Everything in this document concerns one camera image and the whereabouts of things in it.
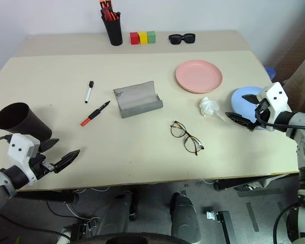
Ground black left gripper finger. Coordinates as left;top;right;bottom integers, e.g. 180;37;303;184
38;138;60;154
52;149;81;174

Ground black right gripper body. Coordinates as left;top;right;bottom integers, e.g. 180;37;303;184
254;99;270;128

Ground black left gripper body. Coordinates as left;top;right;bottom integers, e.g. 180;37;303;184
29;152;56;180

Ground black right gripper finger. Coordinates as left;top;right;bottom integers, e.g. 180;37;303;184
225;112;257;131
241;93;259;105

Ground empty black cup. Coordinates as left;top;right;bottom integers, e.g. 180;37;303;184
0;102;52;142

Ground blue stool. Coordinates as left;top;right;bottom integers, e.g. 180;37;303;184
265;66;278;83

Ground crumpled white tissue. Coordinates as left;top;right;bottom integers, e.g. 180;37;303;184
199;97;227;121

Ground black marker with red cap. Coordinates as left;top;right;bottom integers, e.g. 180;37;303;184
80;100;111;127

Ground pink plate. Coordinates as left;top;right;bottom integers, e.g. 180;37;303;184
175;59;223;95

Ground tortoiseshell eyeglasses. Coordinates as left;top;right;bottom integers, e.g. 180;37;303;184
170;120;205;156

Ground white marker with black cap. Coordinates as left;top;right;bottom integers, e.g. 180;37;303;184
84;80;95;104

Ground black box under table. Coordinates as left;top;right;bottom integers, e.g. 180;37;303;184
70;223;88;241

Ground dark grey rounded housing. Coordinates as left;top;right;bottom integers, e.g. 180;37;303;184
169;192;202;243
98;194;133;236

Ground grey glasses case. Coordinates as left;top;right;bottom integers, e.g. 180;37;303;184
113;80;164;119

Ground black sunglasses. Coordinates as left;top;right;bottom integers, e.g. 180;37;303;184
168;33;196;45

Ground black pen holder cup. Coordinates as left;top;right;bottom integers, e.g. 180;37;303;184
101;15;123;46

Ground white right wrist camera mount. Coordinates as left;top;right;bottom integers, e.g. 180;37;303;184
256;81;292;133

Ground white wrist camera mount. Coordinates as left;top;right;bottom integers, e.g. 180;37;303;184
7;133;41;184
256;81;292;133

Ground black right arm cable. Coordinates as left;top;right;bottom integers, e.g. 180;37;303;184
254;108;305;130

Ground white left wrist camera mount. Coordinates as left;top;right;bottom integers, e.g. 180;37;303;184
7;133;41;184

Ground black table frame bar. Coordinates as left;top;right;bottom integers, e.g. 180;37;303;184
15;190;78;204
213;174;299;192

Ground black floor cable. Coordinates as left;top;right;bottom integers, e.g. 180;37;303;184
0;212;69;241

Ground black table foot with bracket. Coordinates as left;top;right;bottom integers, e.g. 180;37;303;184
205;210;237;244

